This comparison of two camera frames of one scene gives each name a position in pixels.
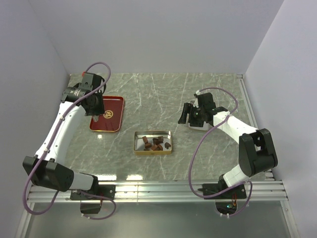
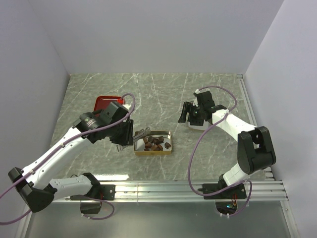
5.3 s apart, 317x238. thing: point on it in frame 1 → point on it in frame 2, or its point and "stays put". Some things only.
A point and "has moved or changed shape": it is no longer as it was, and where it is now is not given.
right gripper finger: (189, 108) stays put
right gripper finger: (183, 119) stays put
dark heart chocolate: (167, 145) stays put
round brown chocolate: (156, 148) stays put
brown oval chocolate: (147, 145) stays put
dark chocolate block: (156, 141) stays put
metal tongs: (95, 118) has moved or changed shape
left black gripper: (100, 109) → (127, 139)
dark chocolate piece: (145, 140) → (150, 139)
